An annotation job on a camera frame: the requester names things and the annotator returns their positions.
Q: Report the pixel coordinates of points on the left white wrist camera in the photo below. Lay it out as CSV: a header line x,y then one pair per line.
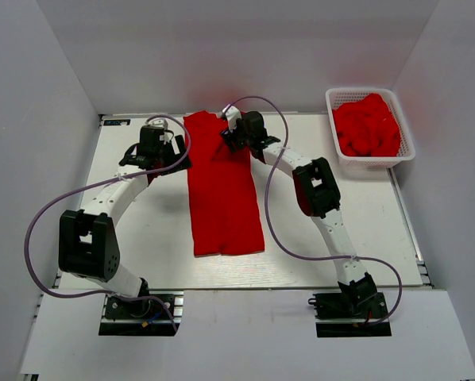
x,y
160,131

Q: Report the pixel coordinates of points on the red t shirts pile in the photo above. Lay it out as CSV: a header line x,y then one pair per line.
x,y
367,128

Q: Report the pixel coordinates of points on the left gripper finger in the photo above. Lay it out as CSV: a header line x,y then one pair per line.
x,y
180,142
182,166

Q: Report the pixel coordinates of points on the white plastic basket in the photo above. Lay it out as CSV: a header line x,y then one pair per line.
x,y
337,96

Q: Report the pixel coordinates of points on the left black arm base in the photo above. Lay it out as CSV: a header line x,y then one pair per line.
x,y
148,318

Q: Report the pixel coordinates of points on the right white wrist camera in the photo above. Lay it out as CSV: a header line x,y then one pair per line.
x,y
230,114

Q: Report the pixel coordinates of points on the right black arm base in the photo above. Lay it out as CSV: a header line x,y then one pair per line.
x,y
334,320

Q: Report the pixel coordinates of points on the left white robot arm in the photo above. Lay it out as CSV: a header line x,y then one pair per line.
x,y
88,244

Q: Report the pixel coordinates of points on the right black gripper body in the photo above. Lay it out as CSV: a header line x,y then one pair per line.
x,y
239,136

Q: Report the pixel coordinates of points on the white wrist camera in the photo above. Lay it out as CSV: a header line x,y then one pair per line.
x,y
160,131
230,114

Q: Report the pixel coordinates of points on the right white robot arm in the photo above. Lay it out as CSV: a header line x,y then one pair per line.
x,y
317,195

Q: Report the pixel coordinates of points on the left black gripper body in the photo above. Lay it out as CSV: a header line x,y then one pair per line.
x,y
167,155

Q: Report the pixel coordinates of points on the red t shirt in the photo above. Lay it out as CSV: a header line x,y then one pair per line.
x,y
225,217

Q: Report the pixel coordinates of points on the blue table label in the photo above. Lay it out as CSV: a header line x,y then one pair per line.
x,y
116,122

